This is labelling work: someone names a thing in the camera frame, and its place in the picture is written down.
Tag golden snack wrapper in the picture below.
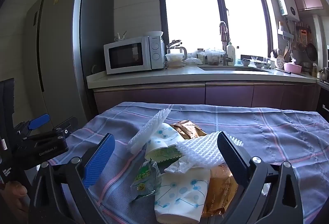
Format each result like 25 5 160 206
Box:
202 165 238 218
170 119 207 140

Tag white kitchen counter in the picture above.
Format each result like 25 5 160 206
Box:
87 65 318 89

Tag grey refrigerator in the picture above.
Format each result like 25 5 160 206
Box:
24 0 115 137

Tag white foam fruit net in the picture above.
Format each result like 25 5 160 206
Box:
175 131 244 170
128 108 171 154

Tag pink bowl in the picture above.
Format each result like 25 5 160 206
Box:
283 62 302 73

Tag white pump bottle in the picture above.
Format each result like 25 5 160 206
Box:
227 39 236 65

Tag person's left hand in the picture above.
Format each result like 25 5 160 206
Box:
6 180 28 217

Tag checkered grey tablecloth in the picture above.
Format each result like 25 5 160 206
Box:
47 101 329 224

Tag clear plastic bag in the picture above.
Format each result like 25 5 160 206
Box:
206 48 224 65

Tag purple base cabinets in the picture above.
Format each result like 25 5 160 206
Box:
93 81 320 114

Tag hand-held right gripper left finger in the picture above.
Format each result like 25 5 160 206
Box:
28 133 116 224

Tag white microwave oven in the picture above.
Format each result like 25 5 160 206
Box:
103 36 165 75

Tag clear plastic food container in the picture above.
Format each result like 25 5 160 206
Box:
165 53 186 68

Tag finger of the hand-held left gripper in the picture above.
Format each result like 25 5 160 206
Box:
53 116 78 137
15 114 50 137

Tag hanging frying pan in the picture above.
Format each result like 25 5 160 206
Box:
306 43 318 61

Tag blue dotted paper cup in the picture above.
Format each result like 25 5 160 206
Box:
145 122 185 163
154 166 211 223

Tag white water heater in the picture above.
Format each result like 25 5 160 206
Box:
272 0 301 22

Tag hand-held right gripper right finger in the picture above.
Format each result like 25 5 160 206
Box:
217 132 304 224

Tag green plastic wrapper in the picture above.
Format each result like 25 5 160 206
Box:
130 160 162 200

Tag glass kettle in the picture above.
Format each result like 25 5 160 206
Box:
167 39 188 61

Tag metal kitchen faucet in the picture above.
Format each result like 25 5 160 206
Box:
219 22 233 66

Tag kitchen window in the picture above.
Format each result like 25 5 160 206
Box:
156 0 273 60

